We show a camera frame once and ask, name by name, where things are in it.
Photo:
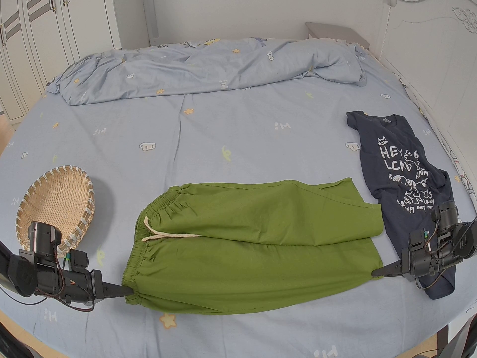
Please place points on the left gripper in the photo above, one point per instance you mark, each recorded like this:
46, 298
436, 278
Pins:
82, 287

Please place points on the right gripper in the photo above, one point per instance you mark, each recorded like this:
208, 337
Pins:
421, 265

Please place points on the green shorts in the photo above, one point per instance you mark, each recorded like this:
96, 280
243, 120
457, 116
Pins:
242, 267

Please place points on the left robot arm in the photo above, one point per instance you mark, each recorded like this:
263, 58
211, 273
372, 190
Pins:
22, 274

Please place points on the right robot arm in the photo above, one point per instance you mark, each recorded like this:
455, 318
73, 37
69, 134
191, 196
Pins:
465, 241

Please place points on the round woven basket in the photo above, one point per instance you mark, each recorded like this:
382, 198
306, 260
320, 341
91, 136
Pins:
56, 196

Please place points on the bed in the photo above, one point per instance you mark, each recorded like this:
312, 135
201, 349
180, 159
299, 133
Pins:
261, 132

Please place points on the dark blue printed T-shirt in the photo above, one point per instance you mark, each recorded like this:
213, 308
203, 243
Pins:
395, 155

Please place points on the pale blue quilt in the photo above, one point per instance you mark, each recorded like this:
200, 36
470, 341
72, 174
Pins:
186, 69

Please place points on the grey bedside table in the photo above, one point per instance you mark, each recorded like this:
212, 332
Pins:
335, 34

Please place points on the white wardrobe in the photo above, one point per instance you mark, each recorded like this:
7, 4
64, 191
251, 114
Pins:
37, 32

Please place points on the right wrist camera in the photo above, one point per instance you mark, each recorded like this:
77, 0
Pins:
418, 241

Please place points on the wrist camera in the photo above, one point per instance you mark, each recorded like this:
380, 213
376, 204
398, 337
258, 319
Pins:
418, 241
79, 260

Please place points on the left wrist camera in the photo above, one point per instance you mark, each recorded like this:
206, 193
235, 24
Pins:
79, 260

